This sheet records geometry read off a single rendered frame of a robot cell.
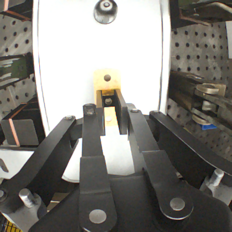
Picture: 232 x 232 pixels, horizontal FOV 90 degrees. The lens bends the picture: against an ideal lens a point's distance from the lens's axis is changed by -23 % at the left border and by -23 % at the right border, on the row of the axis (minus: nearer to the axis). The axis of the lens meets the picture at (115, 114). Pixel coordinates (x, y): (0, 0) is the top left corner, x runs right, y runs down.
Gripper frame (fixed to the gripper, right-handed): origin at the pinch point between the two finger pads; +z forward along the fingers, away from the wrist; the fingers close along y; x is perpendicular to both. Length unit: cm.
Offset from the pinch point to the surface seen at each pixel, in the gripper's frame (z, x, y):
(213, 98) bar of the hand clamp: -1.8, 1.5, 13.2
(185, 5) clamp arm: 6.3, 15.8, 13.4
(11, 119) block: 8.6, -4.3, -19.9
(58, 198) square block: 4.7, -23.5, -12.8
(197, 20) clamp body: 11.1, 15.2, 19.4
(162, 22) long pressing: 6.3, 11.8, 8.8
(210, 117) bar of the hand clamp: -1.8, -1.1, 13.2
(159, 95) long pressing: 6.6, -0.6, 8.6
